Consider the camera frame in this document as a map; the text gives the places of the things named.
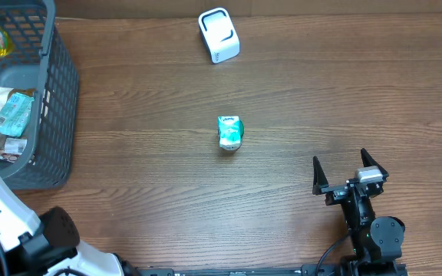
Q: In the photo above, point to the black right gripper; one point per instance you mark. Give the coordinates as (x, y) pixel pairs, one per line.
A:
(347, 188)

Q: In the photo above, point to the green lidded jar with tissues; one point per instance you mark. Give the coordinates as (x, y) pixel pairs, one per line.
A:
(230, 132)

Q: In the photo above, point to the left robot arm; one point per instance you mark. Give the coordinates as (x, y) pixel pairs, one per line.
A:
(48, 244)

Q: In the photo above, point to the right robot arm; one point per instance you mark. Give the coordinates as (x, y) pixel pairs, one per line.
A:
(376, 240)

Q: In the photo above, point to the white barcode scanner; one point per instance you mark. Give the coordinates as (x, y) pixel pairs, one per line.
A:
(219, 34)

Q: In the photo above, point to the dark grey plastic basket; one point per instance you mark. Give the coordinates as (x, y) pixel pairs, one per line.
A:
(42, 63)

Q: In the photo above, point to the teal tissue pack in basket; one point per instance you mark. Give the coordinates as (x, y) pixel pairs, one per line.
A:
(15, 115)

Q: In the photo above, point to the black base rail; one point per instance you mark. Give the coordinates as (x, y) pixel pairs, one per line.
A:
(305, 270)

